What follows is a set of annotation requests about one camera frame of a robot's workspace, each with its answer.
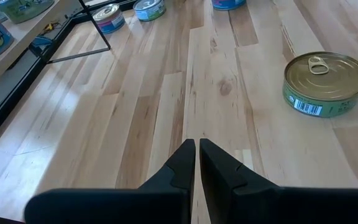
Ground wooden shelf black frame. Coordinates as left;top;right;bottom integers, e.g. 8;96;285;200
0;0;111;94

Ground gold-lid green-label can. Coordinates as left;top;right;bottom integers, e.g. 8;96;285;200
282;51;358;118

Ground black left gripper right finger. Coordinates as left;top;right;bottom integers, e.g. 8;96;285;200
199;138;358;224

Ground silver-lid green-label can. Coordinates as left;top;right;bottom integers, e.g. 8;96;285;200
0;0;55;24
132;0;167;22

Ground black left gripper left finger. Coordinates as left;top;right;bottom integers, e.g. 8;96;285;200
24;139;196;224

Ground black metal table frame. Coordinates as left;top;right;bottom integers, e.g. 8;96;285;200
0;0;136;153

